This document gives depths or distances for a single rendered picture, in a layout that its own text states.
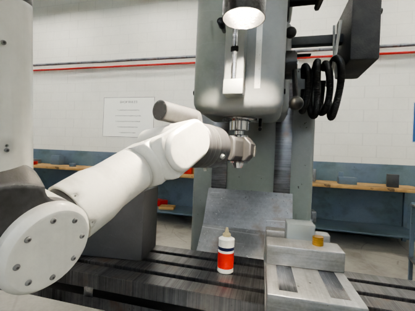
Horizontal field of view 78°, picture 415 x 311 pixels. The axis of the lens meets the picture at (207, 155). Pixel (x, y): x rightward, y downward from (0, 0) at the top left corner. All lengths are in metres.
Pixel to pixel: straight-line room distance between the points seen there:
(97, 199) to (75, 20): 6.89
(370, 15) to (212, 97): 0.57
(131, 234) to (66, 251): 0.48
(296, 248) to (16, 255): 0.47
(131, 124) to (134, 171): 5.31
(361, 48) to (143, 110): 4.95
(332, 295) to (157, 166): 0.35
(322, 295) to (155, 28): 5.77
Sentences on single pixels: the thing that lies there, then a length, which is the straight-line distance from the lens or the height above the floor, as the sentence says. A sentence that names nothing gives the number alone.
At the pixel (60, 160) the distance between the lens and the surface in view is 6.29.
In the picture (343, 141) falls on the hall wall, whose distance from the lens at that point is 4.99.
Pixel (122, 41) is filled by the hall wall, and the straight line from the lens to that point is 6.25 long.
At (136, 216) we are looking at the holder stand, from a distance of 0.73.
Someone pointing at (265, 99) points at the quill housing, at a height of 1.34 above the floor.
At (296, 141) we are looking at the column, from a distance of 1.01.
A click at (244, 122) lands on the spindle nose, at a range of 0.62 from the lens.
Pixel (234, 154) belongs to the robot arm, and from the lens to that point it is 0.54.
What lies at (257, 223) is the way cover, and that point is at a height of 0.98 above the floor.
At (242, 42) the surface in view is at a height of 1.44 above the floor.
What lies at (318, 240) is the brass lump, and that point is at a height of 1.05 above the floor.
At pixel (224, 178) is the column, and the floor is 1.13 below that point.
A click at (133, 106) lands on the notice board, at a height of 2.18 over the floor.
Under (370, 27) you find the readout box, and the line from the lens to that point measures 0.96.
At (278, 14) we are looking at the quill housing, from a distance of 0.62.
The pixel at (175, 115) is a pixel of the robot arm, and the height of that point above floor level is 1.28.
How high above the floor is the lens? 1.22
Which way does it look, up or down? level
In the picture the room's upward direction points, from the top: 3 degrees clockwise
